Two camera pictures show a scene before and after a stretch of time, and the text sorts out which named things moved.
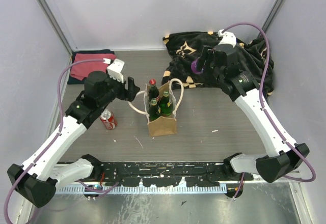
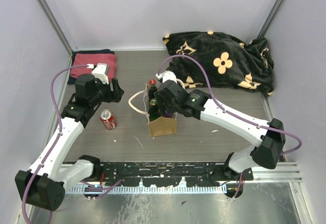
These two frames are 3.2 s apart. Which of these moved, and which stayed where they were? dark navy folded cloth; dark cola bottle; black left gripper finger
Moved: black left gripper finger
Stayed: dark cola bottle; dark navy folded cloth
